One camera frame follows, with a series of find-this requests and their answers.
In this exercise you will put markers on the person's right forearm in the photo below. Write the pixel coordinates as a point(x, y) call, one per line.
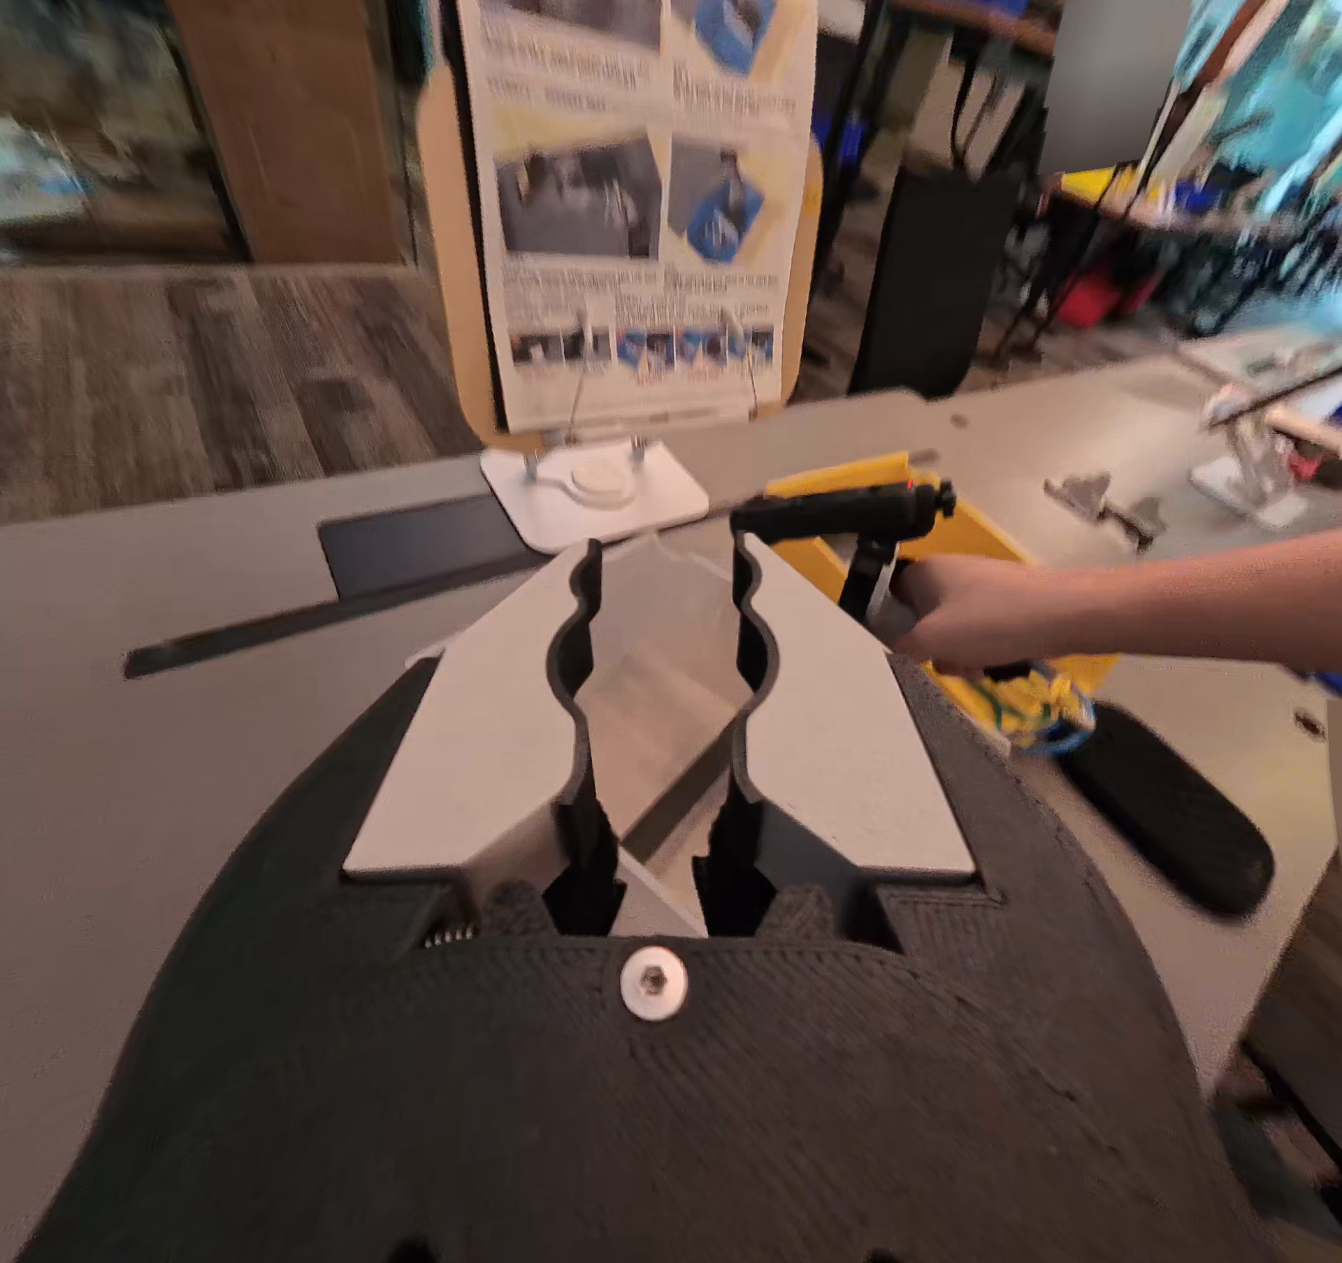
point(1195, 602)

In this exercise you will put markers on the red plastic bin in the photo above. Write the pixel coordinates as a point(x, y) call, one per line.
point(1096, 298)

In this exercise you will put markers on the clear plastic bin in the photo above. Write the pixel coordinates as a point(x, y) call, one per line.
point(671, 675)

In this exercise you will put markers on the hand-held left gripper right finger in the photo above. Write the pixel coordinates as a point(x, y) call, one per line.
point(838, 749)

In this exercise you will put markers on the white document stand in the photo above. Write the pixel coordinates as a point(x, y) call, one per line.
point(1253, 476)
point(629, 502)

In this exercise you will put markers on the yellow plastic bin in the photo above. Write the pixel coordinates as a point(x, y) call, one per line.
point(985, 537)

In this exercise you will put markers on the black chair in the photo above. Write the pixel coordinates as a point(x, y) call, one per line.
point(933, 288)

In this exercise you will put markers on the printed instruction poster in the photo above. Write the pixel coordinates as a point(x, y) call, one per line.
point(586, 67)

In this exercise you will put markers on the person's right hand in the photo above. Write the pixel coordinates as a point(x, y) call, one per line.
point(975, 612)

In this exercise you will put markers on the black mesh wrist pad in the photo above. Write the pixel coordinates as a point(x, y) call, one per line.
point(1163, 812)

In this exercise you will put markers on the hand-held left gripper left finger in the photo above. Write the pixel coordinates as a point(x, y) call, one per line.
point(471, 749)

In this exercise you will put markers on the brown cardboard box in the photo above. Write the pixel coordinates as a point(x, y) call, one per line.
point(272, 89)

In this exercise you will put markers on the wooden document board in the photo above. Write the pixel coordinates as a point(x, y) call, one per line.
point(455, 266)

